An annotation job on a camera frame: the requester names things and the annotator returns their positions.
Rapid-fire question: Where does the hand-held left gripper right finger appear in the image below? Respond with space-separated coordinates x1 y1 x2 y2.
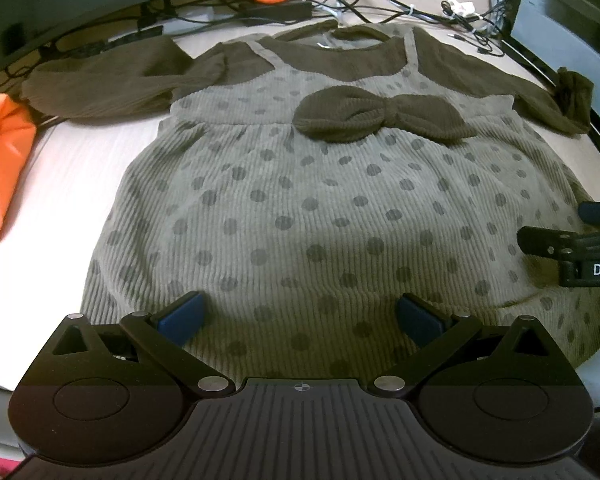
372 292 554 398

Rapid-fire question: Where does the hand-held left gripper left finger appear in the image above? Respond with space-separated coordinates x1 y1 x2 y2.
51 291 232 397

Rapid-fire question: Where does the brown polka dot dress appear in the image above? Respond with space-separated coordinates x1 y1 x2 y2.
20 24 600 387

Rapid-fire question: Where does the black framed monitor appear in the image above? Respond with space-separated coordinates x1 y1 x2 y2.
509 0 600 183

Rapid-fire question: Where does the orange cloth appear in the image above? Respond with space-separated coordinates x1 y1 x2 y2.
0 92 38 263

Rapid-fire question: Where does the crumpled white paper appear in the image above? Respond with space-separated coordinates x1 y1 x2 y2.
442 0 477 17

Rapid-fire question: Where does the black power adapter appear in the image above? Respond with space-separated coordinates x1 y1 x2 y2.
239 1 314 19

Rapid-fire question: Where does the thin black plug cable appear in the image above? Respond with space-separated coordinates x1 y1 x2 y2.
449 33 507 57

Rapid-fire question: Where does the grey white cable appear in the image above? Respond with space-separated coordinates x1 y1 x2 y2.
312 0 352 25

